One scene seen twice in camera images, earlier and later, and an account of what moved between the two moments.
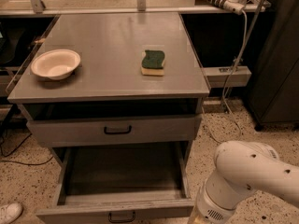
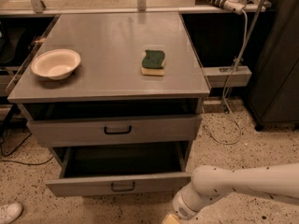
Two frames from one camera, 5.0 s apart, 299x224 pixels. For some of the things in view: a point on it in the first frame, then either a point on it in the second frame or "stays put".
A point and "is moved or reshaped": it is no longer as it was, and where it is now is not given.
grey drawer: [136, 182] is moved or reshaped
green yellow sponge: [152, 63] stays put
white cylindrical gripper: [209, 211] → [181, 209]
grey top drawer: [118, 130] stays put
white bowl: [56, 64] stays put
